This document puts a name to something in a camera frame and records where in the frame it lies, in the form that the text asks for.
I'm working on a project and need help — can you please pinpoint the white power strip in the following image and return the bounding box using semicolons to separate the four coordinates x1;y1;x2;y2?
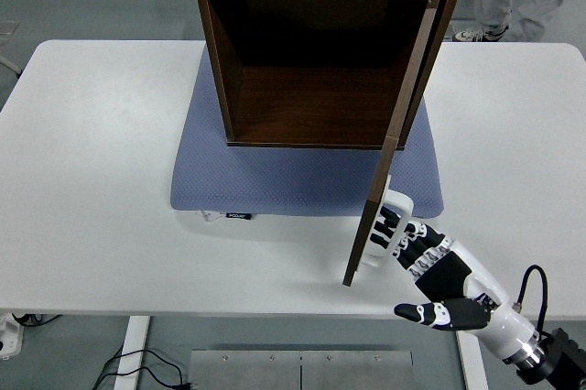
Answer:
0;311;23;362

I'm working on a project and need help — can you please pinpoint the black power strip cable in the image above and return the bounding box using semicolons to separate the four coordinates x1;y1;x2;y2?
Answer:
11;313;63;327

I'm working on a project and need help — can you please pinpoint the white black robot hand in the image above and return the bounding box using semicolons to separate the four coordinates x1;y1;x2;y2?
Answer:
368;205;541;366

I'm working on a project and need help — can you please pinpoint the white furniture leg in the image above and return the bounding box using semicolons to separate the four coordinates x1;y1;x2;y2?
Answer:
0;53;23;78

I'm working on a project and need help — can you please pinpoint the blue textured mat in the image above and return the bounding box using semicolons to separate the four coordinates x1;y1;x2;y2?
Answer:
169;49;445;218

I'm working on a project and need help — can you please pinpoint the grey metal plate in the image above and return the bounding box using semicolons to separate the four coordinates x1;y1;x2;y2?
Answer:
299;350;415;390
189;350;302;390

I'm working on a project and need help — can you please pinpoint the black floor cable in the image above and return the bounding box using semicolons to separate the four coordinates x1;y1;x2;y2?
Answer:
91;347;193;390

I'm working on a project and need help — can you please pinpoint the brown wooden cabinet door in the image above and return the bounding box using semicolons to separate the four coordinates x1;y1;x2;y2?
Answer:
342;0;440;287

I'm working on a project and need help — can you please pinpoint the white door handle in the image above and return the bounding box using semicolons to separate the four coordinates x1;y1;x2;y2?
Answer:
360;174;416;269

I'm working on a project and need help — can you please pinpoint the white table leg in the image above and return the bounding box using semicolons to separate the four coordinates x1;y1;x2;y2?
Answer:
113;315;151;390
455;329;490;390

